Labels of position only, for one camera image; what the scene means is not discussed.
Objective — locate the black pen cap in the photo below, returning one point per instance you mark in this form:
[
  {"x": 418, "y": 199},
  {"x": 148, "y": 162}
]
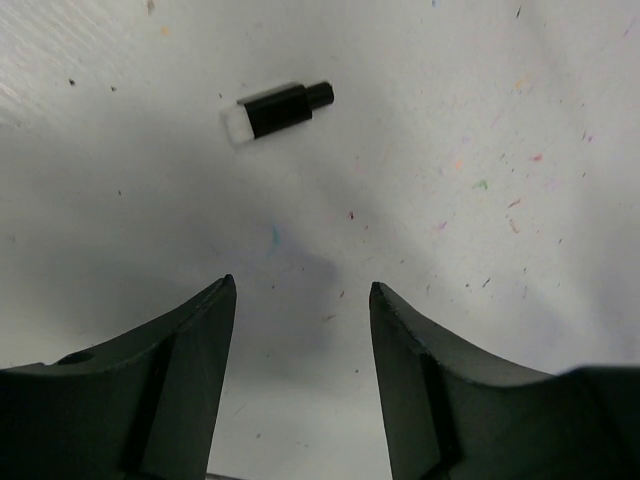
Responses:
[{"x": 274, "y": 110}]

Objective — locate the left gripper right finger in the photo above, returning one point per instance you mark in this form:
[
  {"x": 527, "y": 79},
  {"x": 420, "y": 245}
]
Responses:
[{"x": 452, "y": 410}]

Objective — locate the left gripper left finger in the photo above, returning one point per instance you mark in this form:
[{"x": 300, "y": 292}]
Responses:
[{"x": 142, "y": 405}]

